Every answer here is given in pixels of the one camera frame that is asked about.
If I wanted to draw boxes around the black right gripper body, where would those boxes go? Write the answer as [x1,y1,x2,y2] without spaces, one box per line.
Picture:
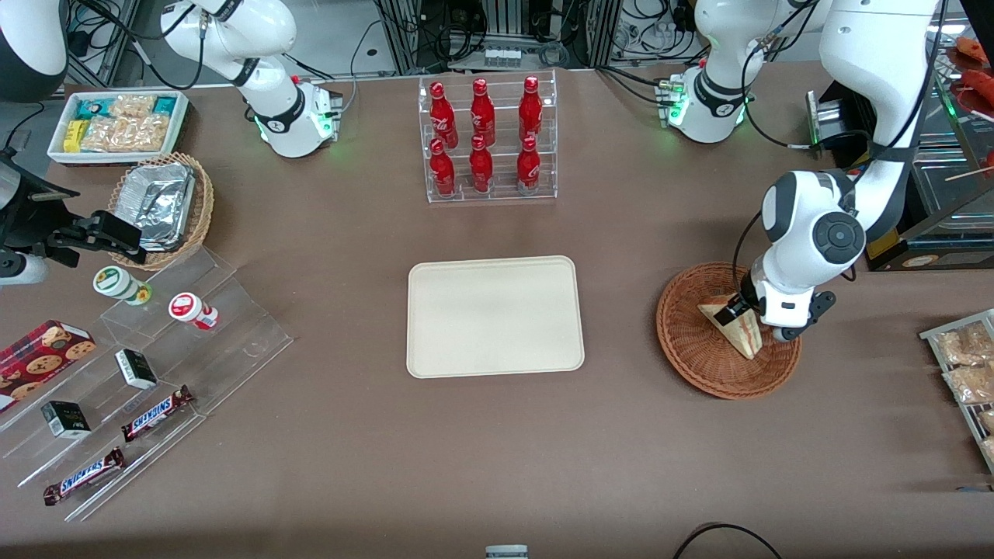
[0,151,78,257]

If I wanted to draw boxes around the triangular sandwich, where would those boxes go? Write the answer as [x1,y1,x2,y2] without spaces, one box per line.
[697,291,766,360]

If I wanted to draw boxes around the brown wicker basket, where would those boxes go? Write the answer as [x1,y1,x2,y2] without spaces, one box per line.
[656,262,802,401]

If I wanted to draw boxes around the light wicker basket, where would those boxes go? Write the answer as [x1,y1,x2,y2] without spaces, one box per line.
[107,151,215,271]

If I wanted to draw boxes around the tray of packaged snacks right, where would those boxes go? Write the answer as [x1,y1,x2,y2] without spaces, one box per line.
[919,309,994,474]

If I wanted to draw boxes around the cream plastic tray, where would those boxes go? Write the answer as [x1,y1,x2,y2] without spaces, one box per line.
[406,255,586,380]

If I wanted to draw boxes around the green lid sunflower jar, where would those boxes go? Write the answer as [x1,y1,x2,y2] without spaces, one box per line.
[93,266,153,307]

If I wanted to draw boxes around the stacked aluminium foil trays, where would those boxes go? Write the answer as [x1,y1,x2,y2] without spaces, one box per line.
[118,161,196,253]

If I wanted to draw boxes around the red lid jar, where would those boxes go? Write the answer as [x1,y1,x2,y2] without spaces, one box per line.
[169,292,220,332]

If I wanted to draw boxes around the clear biscuit bag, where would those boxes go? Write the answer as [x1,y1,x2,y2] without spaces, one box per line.
[109,95,158,119]
[80,115,172,154]

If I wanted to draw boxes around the red plaid cookie box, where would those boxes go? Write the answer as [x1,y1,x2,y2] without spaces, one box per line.
[0,319,98,412]

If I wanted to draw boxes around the white snack bin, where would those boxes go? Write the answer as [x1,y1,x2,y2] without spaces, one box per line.
[47,89,189,166]

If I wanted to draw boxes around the small black carton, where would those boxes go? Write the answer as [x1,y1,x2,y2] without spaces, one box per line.
[115,349,159,391]
[40,401,92,440]

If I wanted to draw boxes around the clear acrylic stepped shelf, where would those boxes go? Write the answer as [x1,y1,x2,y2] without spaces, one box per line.
[0,247,294,523]

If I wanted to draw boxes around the Snickers chocolate bar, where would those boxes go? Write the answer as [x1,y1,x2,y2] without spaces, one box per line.
[43,446,127,507]
[120,385,195,443]

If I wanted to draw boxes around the black control box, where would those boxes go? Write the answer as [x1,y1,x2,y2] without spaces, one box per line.
[806,78,882,168]

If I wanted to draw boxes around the red cola bottle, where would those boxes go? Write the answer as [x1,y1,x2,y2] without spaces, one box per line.
[469,135,494,193]
[518,75,544,143]
[516,136,541,195]
[429,81,459,150]
[429,138,457,197]
[470,78,496,148]

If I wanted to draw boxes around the clear acrylic bottle rack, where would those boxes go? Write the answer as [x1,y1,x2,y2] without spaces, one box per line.
[418,68,558,204]

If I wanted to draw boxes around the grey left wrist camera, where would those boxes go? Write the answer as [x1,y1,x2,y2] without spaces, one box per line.
[773,290,838,343]

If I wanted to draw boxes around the black floor cable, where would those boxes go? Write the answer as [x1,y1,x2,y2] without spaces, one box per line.
[672,523,785,559]

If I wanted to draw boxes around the aluminium equipment frame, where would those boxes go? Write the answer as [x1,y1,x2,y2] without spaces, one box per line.
[377,0,622,75]

